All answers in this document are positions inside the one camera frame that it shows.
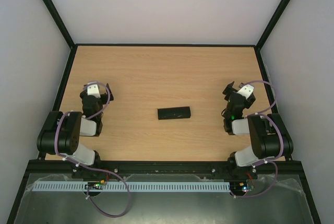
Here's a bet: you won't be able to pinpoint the light blue slotted cable duct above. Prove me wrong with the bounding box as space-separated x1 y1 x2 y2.
32 181 230 193

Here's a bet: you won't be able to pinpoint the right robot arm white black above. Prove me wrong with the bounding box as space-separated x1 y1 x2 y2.
221 80 293 178

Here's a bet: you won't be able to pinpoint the controller board with leds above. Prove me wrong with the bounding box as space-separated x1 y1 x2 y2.
230 181 255 193
83 180 107 190

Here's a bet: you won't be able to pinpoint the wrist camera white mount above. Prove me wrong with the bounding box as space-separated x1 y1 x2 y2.
86 81 101 98
237 85 255 99

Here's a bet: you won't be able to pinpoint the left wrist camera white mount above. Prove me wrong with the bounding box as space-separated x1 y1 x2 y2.
86 81 101 98

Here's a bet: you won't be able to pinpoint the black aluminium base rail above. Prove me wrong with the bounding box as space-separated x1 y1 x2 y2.
27 159 303 180

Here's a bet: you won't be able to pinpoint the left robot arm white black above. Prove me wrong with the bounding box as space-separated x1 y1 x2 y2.
37 81 114 171

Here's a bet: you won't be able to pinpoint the black sunglasses case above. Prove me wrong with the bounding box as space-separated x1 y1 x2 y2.
157 107 191 120

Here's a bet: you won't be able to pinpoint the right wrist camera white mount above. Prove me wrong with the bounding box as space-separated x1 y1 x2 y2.
237 85 255 99

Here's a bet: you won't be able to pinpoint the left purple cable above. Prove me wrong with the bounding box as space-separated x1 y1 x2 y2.
54 82 132 218

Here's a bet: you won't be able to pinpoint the right controller board with leds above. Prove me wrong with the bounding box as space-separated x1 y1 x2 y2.
230 181 255 193

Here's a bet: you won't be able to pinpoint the left controller board with leds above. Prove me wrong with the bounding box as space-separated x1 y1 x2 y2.
83 180 107 190

